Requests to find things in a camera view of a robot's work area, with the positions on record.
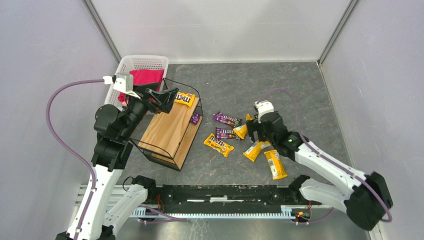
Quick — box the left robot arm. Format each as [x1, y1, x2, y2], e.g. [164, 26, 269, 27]
[45, 81, 179, 240]

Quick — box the white plastic basket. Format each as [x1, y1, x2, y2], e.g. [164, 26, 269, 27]
[104, 54, 169, 110]

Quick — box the yellow candy bag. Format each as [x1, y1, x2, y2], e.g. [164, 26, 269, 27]
[264, 149, 288, 180]
[174, 91, 196, 107]
[203, 133, 234, 158]
[233, 113, 253, 140]
[243, 140, 271, 162]

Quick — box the yellow candy bag on shelf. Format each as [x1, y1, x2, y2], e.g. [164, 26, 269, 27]
[174, 91, 196, 107]

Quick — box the pink cloth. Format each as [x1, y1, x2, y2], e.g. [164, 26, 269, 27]
[129, 69, 165, 90]

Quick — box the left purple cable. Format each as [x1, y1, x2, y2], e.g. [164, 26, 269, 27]
[45, 78, 105, 240]

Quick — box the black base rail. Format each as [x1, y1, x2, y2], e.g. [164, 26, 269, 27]
[144, 185, 309, 215]

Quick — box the small purple candy bag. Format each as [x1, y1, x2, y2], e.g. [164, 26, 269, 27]
[189, 112, 201, 125]

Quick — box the right corner aluminium profile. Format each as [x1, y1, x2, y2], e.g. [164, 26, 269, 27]
[316, 0, 360, 68]

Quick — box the purple candy bag upper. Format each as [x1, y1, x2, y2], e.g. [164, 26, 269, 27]
[213, 111, 242, 128]

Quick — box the left corner aluminium profile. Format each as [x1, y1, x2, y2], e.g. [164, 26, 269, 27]
[82, 0, 122, 63]

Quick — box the wooden wire shelf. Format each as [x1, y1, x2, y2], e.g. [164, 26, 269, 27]
[130, 78, 204, 171]

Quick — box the corner aluminium profile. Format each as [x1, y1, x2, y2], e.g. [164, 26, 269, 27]
[82, 0, 122, 63]
[316, 0, 360, 68]

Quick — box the purple candy bag lower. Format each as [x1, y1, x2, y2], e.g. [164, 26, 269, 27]
[215, 127, 241, 140]

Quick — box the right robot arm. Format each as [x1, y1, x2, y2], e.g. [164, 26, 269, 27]
[246, 111, 394, 231]

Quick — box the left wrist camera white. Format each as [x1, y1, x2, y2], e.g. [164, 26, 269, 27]
[102, 72, 141, 99]

